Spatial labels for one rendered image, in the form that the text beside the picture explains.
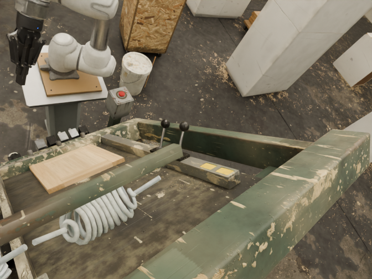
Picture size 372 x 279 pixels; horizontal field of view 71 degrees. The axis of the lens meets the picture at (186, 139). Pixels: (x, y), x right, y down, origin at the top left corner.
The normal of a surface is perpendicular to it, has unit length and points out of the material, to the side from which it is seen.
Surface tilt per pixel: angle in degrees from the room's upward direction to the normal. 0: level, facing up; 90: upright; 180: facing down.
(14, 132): 0
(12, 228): 40
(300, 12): 90
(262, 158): 90
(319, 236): 0
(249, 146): 90
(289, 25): 90
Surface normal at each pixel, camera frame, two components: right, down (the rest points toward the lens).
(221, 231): -0.18, -0.93
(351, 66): -0.84, 0.19
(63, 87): 0.39, -0.46
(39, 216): 0.62, 0.13
